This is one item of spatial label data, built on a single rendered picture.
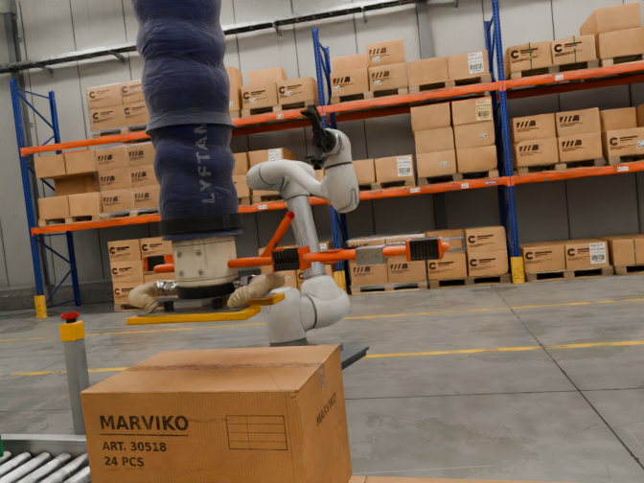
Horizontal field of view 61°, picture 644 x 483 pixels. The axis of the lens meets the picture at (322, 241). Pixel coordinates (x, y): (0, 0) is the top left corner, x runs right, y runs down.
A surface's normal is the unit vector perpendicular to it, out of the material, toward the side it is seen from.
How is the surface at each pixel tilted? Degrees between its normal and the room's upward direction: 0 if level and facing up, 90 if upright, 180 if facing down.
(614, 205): 90
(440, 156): 86
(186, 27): 73
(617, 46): 93
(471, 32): 90
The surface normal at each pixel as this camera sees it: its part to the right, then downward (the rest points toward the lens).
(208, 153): 0.50, -0.35
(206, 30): 0.70, -0.37
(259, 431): -0.26, 0.07
